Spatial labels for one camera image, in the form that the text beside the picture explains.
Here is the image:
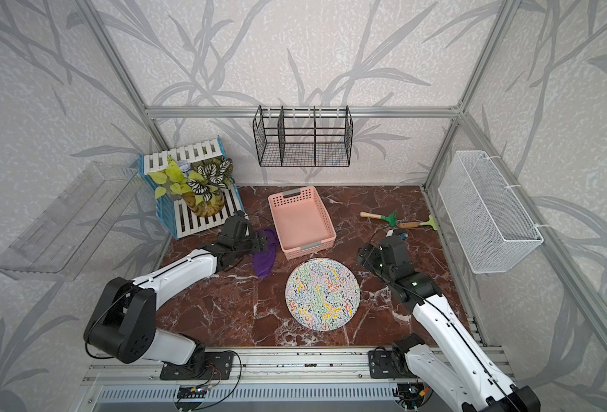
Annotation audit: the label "purple microfiber cloth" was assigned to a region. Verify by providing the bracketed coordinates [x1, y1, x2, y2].
[253, 228, 279, 278]

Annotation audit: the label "colourful squiggle pattern plate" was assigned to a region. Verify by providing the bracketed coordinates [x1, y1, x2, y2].
[284, 257, 361, 331]

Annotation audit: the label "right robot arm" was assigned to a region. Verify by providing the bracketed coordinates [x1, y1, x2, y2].
[357, 229, 541, 411]

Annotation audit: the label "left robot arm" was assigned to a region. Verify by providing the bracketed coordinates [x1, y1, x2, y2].
[83, 211, 273, 380]

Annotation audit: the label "pink perforated plastic basket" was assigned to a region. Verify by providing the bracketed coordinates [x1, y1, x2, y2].
[268, 186, 337, 260]

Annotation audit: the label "potted plant variegated leaves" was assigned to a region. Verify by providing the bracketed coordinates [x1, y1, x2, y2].
[148, 156, 234, 218]

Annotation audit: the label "blue white slatted crate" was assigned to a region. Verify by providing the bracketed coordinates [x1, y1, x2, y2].
[138, 137, 244, 240]

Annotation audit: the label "light green scraper wooden handle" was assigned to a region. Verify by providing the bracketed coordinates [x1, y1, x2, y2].
[397, 215, 438, 231]

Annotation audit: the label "black wire wall basket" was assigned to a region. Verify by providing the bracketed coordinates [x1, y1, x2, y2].
[252, 106, 354, 168]

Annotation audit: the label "white mesh wall basket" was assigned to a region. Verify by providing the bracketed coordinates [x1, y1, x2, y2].
[438, 150, 545, 274]

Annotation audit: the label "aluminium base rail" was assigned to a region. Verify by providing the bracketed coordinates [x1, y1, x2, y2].
[71, 347, 513, 411]

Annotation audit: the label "clear plastic wall shelf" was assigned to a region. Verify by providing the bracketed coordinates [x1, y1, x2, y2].
[0, 162, 143, 282]

